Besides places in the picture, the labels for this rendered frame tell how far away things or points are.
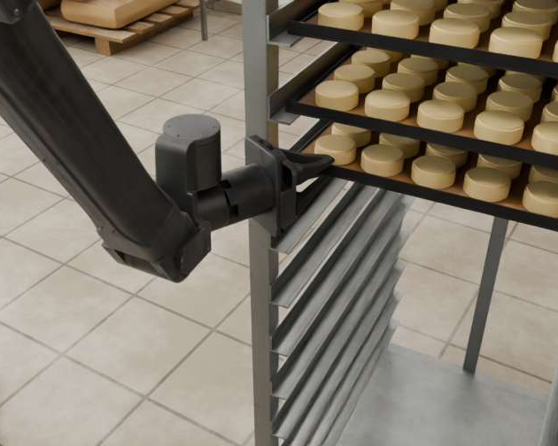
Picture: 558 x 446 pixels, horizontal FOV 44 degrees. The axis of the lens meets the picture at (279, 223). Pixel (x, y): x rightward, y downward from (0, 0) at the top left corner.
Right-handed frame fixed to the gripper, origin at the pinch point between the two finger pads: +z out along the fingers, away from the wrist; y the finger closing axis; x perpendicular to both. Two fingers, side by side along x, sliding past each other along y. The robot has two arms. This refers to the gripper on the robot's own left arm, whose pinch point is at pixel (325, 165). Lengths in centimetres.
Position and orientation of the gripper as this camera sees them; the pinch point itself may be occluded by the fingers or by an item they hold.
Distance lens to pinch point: 82.0
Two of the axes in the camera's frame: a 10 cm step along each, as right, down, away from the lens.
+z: 8.3, -3.0, 4.6
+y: 0.1, -8.3, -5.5
